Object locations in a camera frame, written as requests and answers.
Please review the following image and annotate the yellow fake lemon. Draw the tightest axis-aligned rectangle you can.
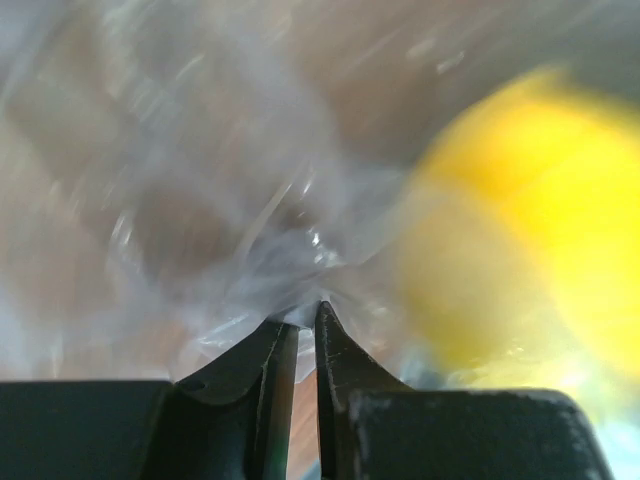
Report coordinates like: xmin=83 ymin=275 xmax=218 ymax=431
xmin=396 ymin=70 xmax=639 ymax=390

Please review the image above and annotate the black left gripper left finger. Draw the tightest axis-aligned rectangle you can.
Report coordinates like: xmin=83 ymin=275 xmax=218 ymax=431
xmin=1 ymin=321 xmax=298 ymax=479

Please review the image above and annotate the clear zip top bag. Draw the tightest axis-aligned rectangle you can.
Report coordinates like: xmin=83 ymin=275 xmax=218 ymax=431
xmin=1 ymin=1 xmax=639 ymax=386

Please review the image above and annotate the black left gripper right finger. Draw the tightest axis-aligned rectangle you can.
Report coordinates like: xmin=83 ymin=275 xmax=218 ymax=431
xmin=315 ymin=301 xmax=612 ymax=479

